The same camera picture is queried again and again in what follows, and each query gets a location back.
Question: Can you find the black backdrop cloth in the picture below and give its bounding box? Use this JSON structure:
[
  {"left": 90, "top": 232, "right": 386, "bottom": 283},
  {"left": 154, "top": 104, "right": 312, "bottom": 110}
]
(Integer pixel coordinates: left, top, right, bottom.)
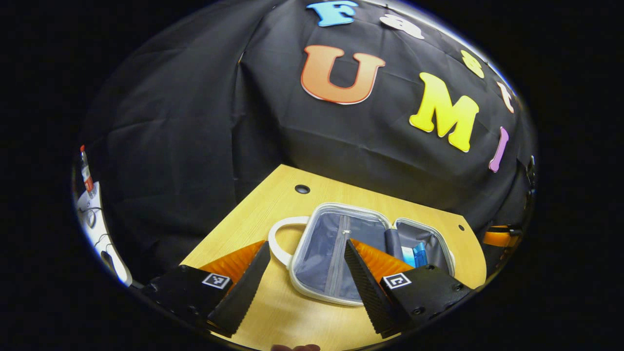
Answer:
[{"left": 78, "top": 0, "right": 537, "bottom": 283}]

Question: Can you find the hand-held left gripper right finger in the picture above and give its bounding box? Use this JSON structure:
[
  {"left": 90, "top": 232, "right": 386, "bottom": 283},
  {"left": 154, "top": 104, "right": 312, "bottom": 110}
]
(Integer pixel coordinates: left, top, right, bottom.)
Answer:
[{"left": 343, "top": 239, "right": 474, "bottom": 340}]

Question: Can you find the dark grey tube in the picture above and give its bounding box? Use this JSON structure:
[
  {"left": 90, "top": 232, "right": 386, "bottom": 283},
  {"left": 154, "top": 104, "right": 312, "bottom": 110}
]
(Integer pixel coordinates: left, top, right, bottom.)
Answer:
[{"left": 384, "top": 228, "right": 404, "bottom": 261}]

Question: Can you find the red white bottle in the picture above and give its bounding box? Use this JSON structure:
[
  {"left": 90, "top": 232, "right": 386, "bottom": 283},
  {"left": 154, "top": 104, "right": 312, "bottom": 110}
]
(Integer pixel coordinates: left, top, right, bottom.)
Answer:
[{"left": 79, "top": 145, "right": 97, "bottom": 195}]

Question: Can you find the white side table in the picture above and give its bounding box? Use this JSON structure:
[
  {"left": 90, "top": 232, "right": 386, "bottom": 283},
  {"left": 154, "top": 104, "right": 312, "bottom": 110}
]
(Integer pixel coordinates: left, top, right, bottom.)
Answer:
[{"left": 73, "top": 180, "right": 133, "bottom": 287}]

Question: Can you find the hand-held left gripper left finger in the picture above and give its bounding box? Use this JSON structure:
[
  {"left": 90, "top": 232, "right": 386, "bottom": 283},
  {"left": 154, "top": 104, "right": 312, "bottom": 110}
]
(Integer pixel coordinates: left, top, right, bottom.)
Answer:
[{"left": 140, "top": 240, "right": 272, "bottom": 338}]

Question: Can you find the white suitcase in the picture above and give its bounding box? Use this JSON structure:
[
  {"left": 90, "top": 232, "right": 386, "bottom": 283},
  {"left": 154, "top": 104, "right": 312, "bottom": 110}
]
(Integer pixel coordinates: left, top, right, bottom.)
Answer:
[{"left": 268, "top": 202, "right": 457, "bottom": 308}]

